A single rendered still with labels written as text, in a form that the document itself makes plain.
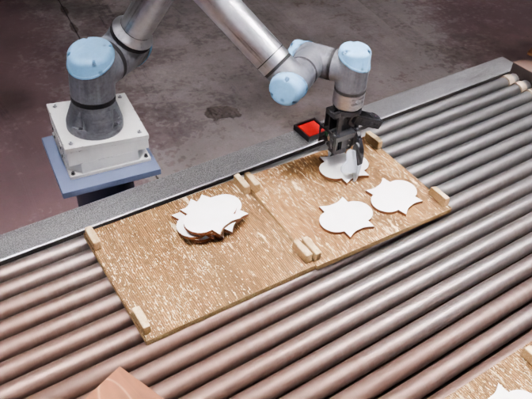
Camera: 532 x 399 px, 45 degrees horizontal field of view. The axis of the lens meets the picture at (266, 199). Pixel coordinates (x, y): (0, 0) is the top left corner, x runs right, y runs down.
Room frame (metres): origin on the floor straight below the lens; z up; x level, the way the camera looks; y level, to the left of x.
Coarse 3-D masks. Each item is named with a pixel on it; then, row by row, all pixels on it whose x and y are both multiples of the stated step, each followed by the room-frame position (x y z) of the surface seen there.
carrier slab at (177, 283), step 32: (224, 192) 1.21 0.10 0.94; (128, 224) 1.08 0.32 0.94; (160, 224) 1.09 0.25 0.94; (256, 224) 1.11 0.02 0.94; (96, 256) 0.98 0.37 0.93; (128, 256) 0.98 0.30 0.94; (160, 256) 0.98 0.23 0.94; (192, 256) 0.99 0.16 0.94; (224, 256) 0.99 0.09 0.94; (256, 256) 1.00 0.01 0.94; (288, 256) 1.01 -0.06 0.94; (128, 288) 0.89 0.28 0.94; (160, 288) 0.89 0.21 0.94; (192, 288) 0.90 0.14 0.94; (224, 288) 0.90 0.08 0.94; (256, 288) 0.91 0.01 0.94; (160, 320) 0.81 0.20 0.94; (192, 320) 0.81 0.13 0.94
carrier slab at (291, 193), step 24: (288, 168) 1.33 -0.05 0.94; (312, 168) 1.33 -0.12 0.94; (384, 168) 1.35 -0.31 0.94; (264, 192) 1.22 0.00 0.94; (288, 192) 1.23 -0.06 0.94; (312, 192) 1.23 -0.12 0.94; (336, 192) 1.24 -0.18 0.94; (360, 192) 1.25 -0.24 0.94; (288, 216) 1.14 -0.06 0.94; (312, 216) 1.15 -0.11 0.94; (384, 216) 1.16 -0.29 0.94; (408, 216) 1.17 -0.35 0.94; (432, 216) 1.17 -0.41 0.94; (312, 240) 1.06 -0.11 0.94; (336, 240) 1.07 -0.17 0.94; (360, 240) 1.07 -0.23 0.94; (384, 240) 1.09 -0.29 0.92
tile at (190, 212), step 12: (204, 204) 1.11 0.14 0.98; (216, 204) 1.11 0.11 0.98; (228, 204) 1.12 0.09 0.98; (192, 216) 1.07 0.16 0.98; (204, 216) 1.07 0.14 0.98; (216, 216) 1.07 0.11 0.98; (228, 216) 1.08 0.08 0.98; (192, 228) 1.03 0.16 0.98; (204, 228) 1.03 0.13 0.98; (216, 228) 1.03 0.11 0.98
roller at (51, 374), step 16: (528, 144) 1.53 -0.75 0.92; (496, 160) 1.44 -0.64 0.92; (512, 160) 1.45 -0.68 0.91; (464, 176) 1.36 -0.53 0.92; (480, 176) 1.37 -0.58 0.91; (448, 192) 1.30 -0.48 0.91; (112, 336) 0.77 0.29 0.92; (128, 336) 0.78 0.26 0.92; (80, 352) 0.73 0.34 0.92; (96, 352) 0.73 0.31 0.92; (112, 352) 0.74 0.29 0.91; (48, 368) 0.69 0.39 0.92; (64, 368) 0.70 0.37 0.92; (80, 368) 0.71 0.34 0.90; (16, 384) 0.65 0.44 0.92; (32, 384) 0.66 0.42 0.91; (48, 384) 0.67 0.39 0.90
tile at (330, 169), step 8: (328, 160) 1.36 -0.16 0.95; (336, 160) 1.36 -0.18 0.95; (344, 160) 1.36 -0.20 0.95; (320, 168) 1.32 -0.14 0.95; (328, 168) 1.32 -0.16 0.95; (336, 168) 1.33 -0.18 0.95; (328, 176) 1.29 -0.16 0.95; (336, 176) 1.29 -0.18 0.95; (344, 176) 1.29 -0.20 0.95; (360, 176) 1.30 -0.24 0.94; (368, 176) 1.31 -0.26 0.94
